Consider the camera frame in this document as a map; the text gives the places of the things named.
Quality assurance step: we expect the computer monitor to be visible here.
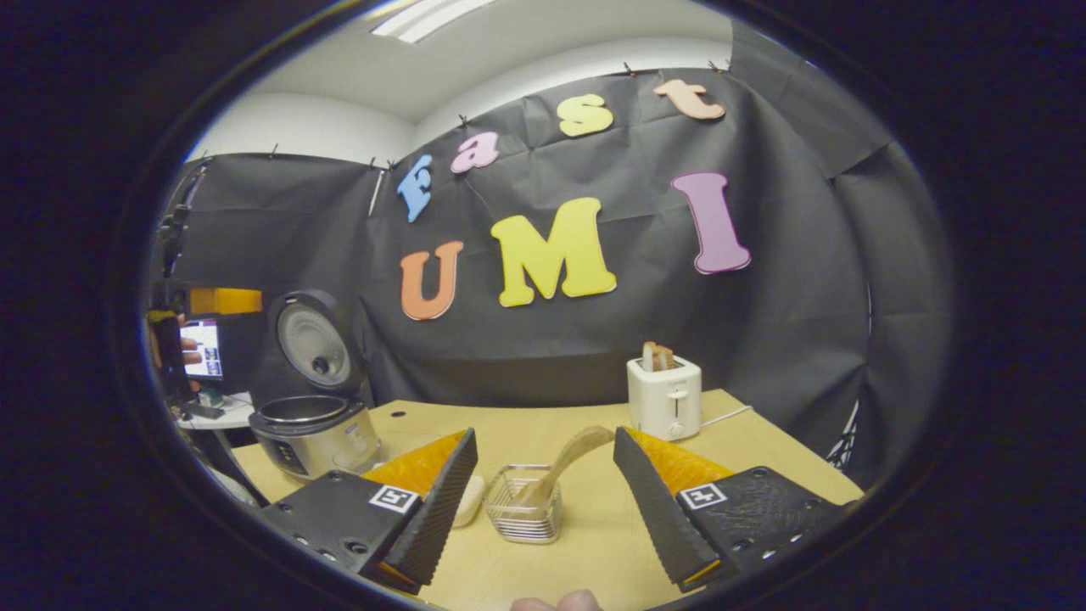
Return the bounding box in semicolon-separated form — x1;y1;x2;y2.
181;318;224;379

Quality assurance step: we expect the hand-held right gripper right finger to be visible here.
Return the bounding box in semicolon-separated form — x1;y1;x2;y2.
613;426;849;595

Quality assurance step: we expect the black silver rice cooker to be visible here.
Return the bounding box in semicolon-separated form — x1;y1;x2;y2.
249;289;383;483

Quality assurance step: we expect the white side table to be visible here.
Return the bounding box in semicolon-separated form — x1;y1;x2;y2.
174;390;255;431

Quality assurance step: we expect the black backdrop cloth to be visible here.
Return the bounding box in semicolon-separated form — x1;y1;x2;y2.
153;17;955;489

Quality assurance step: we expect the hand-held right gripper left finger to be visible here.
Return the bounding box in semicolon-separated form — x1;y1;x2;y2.
259;427;479;595

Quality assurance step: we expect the clear chopstick holder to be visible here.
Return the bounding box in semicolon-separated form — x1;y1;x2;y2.
483;464;563;545

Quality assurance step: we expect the ceiling light panel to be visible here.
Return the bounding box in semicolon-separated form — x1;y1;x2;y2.
369;0;497;45

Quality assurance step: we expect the wooden spoon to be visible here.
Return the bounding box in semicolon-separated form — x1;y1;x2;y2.
509;425;615;510

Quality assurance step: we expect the white toaster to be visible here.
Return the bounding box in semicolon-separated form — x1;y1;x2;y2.
626;355;703;442

